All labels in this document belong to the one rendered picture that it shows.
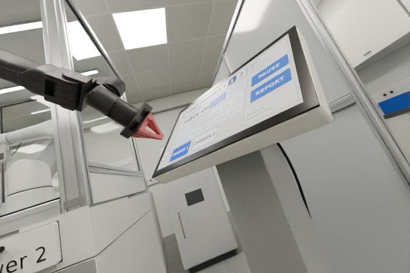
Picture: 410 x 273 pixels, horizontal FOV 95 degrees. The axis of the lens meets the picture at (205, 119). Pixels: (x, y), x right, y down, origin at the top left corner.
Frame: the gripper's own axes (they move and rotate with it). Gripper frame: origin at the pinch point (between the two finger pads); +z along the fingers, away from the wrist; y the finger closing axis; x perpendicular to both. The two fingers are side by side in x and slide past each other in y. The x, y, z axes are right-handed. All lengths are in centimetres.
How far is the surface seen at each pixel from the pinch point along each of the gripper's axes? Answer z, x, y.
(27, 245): -10.3, 29.7, 37.2
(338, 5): 140, -300, -65
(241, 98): 7.5, -7.0, -22.4
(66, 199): -8.9, 16.7, 32.9
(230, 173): 19.8, 4.3, -9.1
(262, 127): 7.4, 5.8, -28.4
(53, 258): -3.0, 30.8, 33.4
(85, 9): -89, -153, 110
